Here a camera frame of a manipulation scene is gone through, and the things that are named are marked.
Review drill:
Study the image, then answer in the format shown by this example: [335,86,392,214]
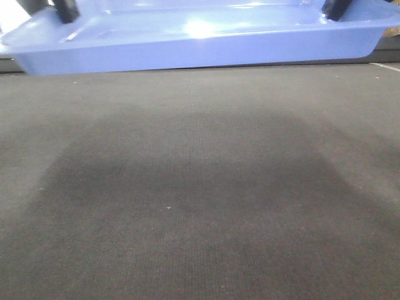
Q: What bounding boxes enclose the light blue plastic tray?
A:
[1,1,399,75]

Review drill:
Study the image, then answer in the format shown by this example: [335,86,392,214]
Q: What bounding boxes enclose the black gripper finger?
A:
[52,0,80,24]
[322,0,352,21]

